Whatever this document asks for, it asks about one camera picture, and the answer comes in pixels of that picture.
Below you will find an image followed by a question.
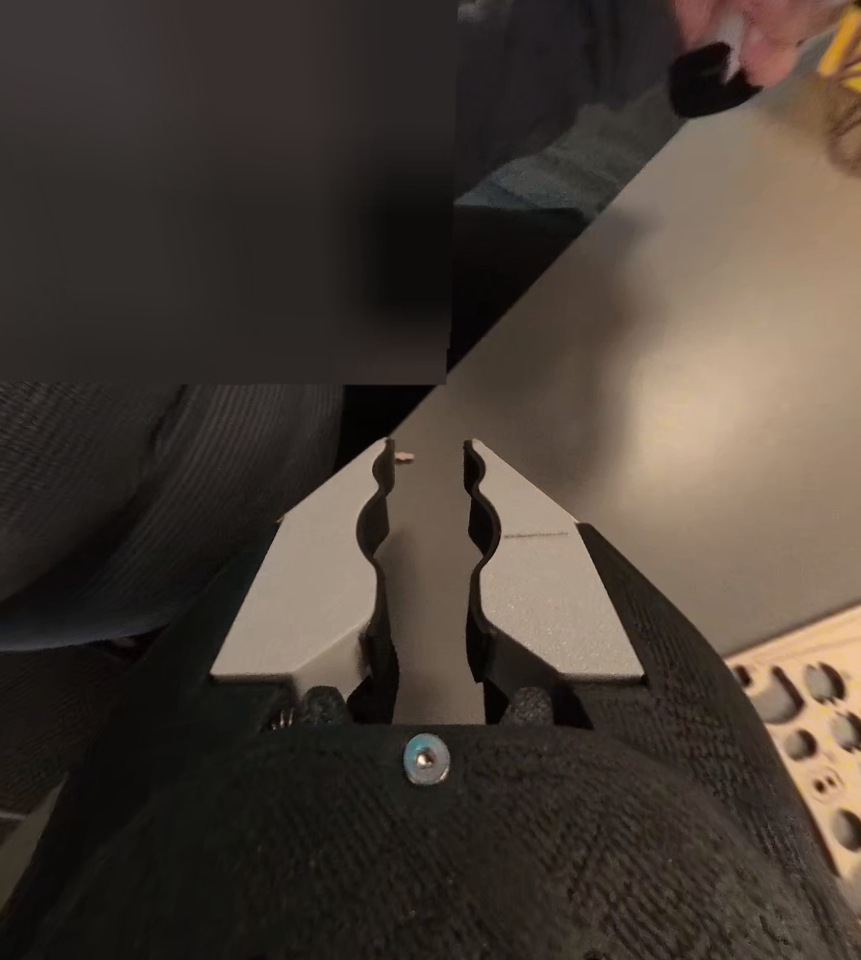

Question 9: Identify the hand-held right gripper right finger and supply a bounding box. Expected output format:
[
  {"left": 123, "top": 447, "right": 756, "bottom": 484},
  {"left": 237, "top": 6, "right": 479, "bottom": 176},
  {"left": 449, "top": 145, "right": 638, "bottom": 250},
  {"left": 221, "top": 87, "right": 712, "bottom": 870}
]
[{"left": 462, "top": 439, "right": 646, "bottom": 726}]

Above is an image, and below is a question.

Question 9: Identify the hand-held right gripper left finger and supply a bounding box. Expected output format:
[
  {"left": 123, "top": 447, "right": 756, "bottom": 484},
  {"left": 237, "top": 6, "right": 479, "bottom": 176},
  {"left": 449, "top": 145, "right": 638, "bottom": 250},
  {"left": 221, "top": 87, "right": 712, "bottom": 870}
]
[{"left": 209, "top": 438, "right": 402, "bottom": 724}]

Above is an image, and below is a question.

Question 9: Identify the wooden parts sheet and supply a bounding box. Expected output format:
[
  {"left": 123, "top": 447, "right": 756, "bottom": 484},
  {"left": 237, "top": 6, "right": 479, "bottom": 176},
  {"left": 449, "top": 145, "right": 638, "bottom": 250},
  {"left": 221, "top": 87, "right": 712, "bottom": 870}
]
[{"left": 726, "top": 585, "right": 861, "bottom": 960}]

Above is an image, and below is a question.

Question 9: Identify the person's left hand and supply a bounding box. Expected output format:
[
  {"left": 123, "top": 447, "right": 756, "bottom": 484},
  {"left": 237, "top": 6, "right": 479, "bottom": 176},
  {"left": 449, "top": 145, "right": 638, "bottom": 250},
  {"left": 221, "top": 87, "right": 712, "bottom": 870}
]
[{"left": 676, "top": 0, "right": 848, "bottom": 90}]

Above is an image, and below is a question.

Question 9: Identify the person's grey clothing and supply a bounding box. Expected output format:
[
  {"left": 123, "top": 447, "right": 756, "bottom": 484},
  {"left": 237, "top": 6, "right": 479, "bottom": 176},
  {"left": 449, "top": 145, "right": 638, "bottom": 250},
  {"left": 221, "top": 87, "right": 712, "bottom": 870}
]
[{"left": 0, "top": 381, "right": 345, "bottom": 654}]

